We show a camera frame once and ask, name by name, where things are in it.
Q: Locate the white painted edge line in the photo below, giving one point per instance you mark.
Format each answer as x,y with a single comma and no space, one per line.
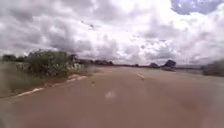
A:
30,91

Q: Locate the large green bush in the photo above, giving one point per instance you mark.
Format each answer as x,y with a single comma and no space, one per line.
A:
48,62

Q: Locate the white painted centre line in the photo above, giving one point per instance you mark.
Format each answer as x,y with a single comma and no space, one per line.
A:
140,75

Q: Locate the dry grass verge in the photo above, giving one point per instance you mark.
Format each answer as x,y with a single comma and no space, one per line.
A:
16,78

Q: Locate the brown asphalt road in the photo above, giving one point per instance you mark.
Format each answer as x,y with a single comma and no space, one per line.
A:
123,106

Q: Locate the distant row of trees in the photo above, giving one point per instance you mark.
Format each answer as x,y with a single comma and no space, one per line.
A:
100,62

